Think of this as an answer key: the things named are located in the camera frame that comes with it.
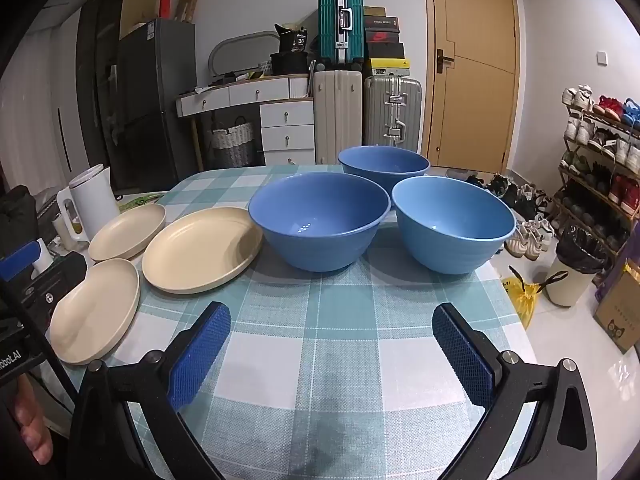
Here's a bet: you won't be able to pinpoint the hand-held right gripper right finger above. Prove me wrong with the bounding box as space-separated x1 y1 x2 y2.
431 302 598 480

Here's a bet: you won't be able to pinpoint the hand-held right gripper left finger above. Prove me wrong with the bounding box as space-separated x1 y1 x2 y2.
66 301 232 480

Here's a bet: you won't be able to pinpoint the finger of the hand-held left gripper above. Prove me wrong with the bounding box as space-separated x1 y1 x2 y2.
0 239 88 328

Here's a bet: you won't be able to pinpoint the beige plate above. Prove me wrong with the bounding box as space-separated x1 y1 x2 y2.
142 207 264 295
49 258 141 366
88 203 167 262

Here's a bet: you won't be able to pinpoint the light blue bowl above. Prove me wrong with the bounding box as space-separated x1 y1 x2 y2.
391 176 517 276

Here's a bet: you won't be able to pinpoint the person's left hand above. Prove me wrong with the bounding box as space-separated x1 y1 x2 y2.
11 375 54 466

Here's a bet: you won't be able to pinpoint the small white container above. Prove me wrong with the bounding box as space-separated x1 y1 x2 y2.
30 240 54 279

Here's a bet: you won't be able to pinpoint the cream jar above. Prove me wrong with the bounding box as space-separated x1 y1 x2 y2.
52 212 79 252

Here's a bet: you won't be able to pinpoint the yellow plastic bag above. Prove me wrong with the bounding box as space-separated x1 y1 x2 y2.
502 266 546 332

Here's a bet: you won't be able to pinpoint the white electric kettle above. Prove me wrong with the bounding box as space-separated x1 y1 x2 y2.
56 165 121 243

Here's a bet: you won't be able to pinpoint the teal checkered tablecloth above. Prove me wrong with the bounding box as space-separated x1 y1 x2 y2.
65 162 538 480

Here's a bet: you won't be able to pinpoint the green packet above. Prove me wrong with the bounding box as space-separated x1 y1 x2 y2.
119 194 166 211

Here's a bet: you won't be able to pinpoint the bin with black bag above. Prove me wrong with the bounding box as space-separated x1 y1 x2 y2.
545 225 614 308

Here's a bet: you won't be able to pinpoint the pile of loose shoes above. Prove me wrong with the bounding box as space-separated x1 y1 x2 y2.
460 172 557 261

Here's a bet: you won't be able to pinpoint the printed cardboard box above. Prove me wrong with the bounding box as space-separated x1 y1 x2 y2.
594 280 640 356

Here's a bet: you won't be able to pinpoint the purple bag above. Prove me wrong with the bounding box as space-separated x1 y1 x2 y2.
595 250 640 306

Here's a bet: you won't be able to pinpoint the metal shoe rack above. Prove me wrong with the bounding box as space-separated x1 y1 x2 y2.
552 87 640 286

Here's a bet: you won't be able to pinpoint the black cabinet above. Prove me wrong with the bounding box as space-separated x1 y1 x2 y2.
75 0 128 183

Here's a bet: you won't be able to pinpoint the grey fridge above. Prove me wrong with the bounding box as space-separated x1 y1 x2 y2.
117 19 198 192

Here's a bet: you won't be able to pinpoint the woven basket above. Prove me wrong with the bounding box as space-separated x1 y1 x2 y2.
209 116 257 167

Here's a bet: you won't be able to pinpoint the white desk with drawers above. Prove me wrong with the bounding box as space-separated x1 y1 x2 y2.
175 74 317 172

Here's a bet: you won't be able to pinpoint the silver suitcase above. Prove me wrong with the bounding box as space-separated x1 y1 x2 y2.
363 76 423 153

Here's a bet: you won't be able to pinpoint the rows of racked shoes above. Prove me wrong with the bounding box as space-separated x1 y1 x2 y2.
559 85 640 241

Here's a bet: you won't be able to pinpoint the cream suitcase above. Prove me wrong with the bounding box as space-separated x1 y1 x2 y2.
312 69 365 166

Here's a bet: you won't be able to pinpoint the wooden door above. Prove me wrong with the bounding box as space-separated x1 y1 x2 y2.
422 0 518 168

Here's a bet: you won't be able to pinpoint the tall cardboard box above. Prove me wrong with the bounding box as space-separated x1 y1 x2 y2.
120 0 161 41

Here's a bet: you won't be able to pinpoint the yellow shoe box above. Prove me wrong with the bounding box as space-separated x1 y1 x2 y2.
369 57 412 79

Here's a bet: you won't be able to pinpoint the black bag with tag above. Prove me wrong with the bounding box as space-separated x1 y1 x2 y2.
273 22 312 53

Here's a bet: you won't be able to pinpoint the teal suitcase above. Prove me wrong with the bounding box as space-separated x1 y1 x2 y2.
318 0 365 72

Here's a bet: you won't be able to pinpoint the black cable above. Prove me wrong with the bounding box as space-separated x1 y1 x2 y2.
0 280 78 411

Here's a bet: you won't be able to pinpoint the grey arched frame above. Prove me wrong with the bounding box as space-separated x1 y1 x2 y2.
207 31 281 80

